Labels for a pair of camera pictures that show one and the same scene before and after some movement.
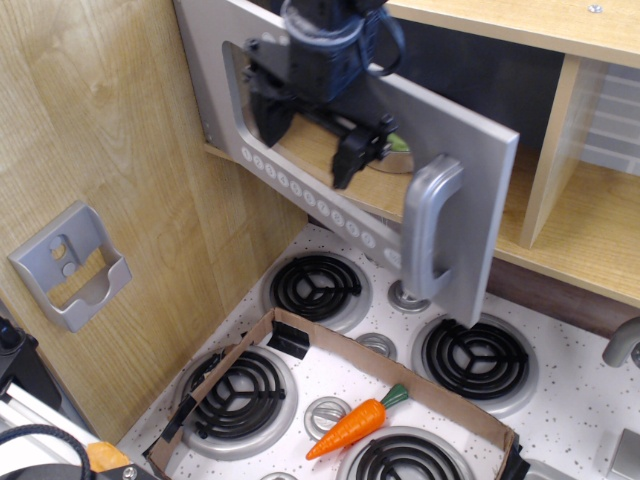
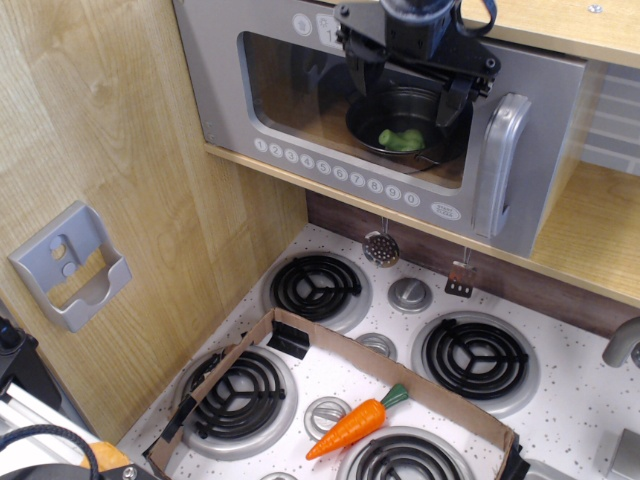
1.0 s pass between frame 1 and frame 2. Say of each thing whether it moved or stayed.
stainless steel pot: moved
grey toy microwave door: moved
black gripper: moved
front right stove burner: stayed
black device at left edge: stayed
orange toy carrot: stayed
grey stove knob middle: stayed
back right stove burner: stayed
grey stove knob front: stayed
